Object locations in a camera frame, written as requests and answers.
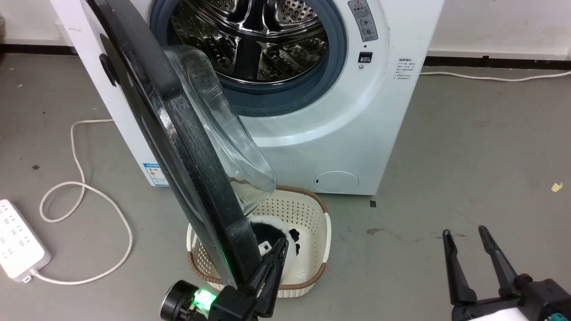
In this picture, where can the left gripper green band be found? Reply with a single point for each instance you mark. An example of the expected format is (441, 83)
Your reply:
(229, 305)

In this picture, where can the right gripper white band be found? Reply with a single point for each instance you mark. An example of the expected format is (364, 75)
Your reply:
(542, 301)

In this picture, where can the black round glass washer door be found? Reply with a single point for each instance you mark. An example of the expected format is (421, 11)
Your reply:
(192, 147)

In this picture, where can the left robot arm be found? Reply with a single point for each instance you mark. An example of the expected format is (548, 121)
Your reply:
(176, 303)

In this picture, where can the white front-load washing machine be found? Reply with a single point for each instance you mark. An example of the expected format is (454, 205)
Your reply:
(357, 133)

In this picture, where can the black door lock latch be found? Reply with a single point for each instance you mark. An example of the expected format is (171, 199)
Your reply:
(365, 57)

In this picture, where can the black and white plush toy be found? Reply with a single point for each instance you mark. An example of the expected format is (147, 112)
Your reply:
(273, 232)

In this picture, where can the cream plastic laundry basket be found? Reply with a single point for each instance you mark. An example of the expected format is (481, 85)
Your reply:
(305, 214)

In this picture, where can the small yellow paper scrap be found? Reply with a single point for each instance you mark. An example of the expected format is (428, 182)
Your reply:
(556, 187)

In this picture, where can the round white filter cover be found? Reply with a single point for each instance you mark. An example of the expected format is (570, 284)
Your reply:
(337, 182)

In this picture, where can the blue energy label sticker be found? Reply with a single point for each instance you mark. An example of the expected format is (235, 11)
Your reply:
(156, 174)

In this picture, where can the steel perforated washer drum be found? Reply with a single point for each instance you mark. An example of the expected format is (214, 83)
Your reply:
(276, 26)

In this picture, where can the white power strip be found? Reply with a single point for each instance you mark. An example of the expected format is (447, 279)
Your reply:
(18, 245)

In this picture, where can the grey warning sticker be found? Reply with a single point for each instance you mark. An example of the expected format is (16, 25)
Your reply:
(363, 20)

